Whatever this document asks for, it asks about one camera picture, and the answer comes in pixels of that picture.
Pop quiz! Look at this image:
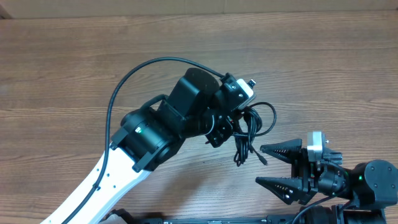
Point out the black USB-A cable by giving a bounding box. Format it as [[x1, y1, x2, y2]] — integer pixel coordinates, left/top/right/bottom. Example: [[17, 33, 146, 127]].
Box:
[[233, 79, 277, 167]]

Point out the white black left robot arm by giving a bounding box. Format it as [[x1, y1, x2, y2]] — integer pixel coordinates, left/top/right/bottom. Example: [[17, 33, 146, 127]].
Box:
[[44, 68, 255, 223]]

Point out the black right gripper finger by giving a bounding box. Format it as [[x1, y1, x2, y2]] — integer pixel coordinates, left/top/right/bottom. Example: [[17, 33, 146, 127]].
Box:
[[256, 177, 303, 205], [260, 139, 302, 164]]

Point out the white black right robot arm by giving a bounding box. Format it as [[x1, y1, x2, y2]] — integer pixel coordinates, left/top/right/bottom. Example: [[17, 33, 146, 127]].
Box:
[[256, 139, 397, 223]]

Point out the brown cardboard wall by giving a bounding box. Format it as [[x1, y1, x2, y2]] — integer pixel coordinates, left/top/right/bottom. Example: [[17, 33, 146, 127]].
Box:
[[1, 0, 397, 19]]

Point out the black USB-C cable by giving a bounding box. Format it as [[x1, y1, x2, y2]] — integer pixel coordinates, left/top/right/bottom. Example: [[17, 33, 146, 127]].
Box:
[[239, 124, 268, 166]]

